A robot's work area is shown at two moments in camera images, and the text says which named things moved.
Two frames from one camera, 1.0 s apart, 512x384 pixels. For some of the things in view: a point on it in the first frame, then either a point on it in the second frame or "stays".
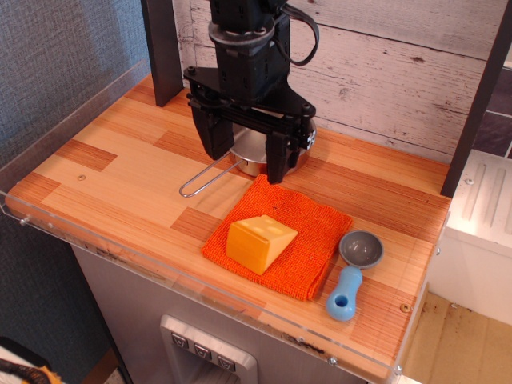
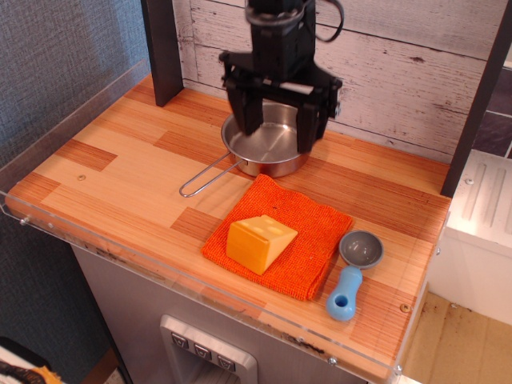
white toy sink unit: x=473 y=265 stays
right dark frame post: x=498 y=54 stays
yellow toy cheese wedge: x=253 y=243 stays
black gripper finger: x=217 y=131 -> x=248 y=107
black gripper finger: x=282 y=151 -> x=311 y=122
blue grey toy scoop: x=358 y=250 stays
